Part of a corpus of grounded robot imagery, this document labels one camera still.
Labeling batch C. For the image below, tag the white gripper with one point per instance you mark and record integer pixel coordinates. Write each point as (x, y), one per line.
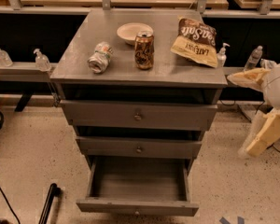
(278, 89)

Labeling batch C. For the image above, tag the grey bottom drawer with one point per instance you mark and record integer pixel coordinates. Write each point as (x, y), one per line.
(138, 186)

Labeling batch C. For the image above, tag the grey drawer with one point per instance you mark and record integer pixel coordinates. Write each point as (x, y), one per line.
(138, 142)
(137, 107)
(138, 186)

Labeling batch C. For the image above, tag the grey top drawer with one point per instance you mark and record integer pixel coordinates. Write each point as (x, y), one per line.
(137, 107)

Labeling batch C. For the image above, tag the grey three-drawer cabinet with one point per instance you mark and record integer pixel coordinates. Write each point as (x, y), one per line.
(169, 70)

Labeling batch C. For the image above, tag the grey middle drawer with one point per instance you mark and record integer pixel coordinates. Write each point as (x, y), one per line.
(138, 142)

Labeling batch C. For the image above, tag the clear water bottle right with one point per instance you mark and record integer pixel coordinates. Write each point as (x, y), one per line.
(254, 58)

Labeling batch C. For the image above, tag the white pump bottle right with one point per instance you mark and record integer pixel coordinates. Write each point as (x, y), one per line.
(221, 56)

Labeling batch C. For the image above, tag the brown sea salt chip bag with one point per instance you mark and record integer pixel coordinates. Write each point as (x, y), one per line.
(196, 41)

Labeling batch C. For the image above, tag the brown upright soda can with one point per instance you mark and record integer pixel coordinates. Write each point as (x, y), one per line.
(144, 50)

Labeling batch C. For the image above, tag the white ceramic bowl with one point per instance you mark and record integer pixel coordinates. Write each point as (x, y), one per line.
(129, 31)

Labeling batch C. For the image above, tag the crushed silver soda can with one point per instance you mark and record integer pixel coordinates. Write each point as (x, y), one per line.
(101, 58)

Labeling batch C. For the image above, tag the clear sanitizer bottle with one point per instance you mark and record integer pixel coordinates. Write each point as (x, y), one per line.
(42, 61)
(5, 59)

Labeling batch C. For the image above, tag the black pole on floor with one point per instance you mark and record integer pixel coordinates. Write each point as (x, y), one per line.
(54, 191)

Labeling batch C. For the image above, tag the clear sanitizer bottle far left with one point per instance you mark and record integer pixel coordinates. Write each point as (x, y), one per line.
(5, 59)

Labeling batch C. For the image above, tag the grey metal shelf rail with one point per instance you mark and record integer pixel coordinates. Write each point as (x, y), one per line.
(24, 72)

